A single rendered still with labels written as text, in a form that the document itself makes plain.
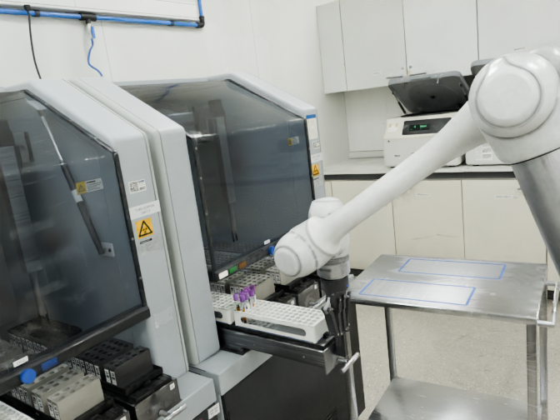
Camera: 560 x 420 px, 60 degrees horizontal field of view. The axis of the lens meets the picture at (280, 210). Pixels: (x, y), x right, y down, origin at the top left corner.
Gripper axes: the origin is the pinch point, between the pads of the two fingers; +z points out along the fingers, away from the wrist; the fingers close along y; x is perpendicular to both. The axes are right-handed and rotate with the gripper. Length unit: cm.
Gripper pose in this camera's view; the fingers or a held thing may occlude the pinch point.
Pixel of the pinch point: (341, 343)
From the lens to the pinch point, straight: 142.1
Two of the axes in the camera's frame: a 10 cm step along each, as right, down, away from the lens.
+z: 1.2, 9.7, 2.1
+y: -5.8, 2.4, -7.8
